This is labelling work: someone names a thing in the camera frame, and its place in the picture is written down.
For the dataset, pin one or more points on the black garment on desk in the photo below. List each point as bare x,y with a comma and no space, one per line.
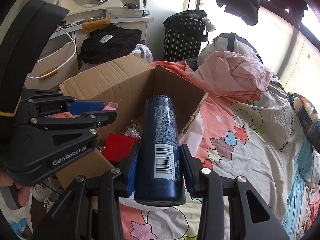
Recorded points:
109,43

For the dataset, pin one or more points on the dark blue cylindrical bottle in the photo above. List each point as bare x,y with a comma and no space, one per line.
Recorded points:
158,178

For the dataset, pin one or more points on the white dressing table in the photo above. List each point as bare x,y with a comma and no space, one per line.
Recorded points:
60,57

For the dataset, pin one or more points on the brown cardboard box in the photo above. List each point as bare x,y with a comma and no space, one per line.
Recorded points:
129,81

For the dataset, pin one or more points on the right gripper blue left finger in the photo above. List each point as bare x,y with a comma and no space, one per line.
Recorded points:
89,208

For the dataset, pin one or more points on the dark printed pillow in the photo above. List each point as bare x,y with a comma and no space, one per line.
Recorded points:
308,117

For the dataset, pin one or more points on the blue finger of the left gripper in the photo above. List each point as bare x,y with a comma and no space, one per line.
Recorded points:
79,107
100,118

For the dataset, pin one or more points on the pink cream tube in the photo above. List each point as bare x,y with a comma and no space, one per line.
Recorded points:
111,106

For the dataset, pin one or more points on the bag of cotton swabs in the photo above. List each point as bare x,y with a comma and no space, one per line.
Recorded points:
132,129

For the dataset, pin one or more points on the cartoon patterned duvet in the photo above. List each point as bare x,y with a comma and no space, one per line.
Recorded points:
259,135

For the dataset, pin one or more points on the long white carton box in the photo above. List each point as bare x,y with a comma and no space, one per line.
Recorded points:
123,12

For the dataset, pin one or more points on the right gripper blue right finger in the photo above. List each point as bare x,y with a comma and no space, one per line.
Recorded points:
250,216

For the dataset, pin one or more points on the person's left hand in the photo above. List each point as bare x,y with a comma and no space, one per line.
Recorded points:
23,191

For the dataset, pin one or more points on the pink crumpled sheet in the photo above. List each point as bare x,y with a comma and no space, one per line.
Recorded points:
226,73

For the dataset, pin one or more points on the black striped suitcase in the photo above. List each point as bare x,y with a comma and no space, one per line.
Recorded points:
184,34

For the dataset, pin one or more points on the red square gift box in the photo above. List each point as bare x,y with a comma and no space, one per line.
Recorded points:
117,147

